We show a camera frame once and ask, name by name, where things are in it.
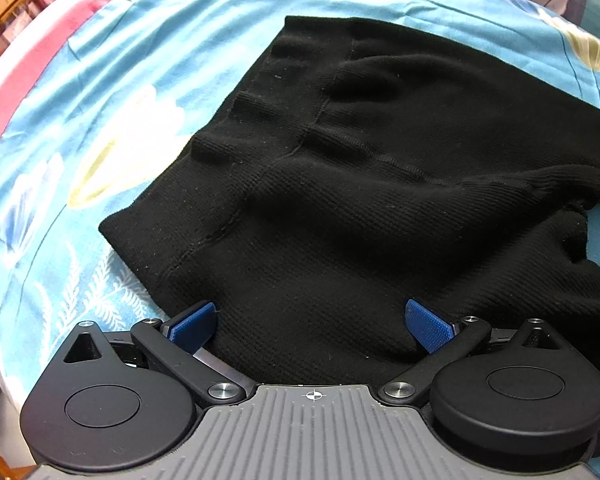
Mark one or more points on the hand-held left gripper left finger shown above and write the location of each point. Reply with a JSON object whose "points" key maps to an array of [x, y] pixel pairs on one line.
{"points": [[192, 325]]}

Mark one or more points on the black knit pants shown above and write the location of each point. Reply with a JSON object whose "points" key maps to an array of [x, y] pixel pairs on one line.
{"points": [[370, 200]]}

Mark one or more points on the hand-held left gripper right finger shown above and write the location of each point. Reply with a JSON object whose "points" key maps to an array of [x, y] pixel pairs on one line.
{"points": [[427, 324]]}

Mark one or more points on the blue floral bedsheet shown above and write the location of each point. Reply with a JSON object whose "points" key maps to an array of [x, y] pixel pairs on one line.
{"points": [[105, 110]]}

